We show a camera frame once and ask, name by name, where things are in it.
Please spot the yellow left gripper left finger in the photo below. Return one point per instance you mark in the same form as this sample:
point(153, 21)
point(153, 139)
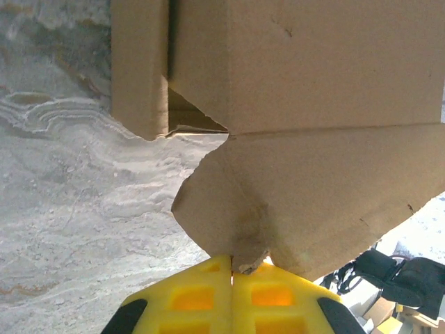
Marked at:
point(194, 313)

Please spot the brown cardboard box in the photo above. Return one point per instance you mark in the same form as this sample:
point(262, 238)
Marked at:
point(313, 104)

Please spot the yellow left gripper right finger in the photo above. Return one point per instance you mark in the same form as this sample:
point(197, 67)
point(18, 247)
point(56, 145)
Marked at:
point(278, 313)

